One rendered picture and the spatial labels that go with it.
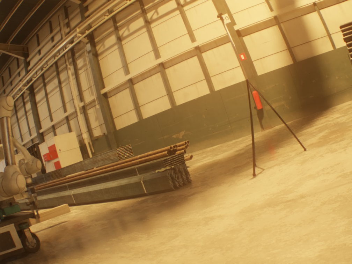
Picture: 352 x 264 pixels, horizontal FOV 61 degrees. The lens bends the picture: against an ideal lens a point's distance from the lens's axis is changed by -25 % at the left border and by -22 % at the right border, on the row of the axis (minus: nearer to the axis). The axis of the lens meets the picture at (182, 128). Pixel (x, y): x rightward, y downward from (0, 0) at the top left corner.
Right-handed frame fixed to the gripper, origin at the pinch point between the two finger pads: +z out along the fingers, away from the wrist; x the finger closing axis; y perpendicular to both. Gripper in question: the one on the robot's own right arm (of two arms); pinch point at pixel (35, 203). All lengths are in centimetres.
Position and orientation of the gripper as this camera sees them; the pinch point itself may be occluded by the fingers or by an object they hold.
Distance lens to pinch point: 287.2
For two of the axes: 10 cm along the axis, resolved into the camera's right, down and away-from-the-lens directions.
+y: -6.9, 2.1, -7.0
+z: 3.1, 9.5, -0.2
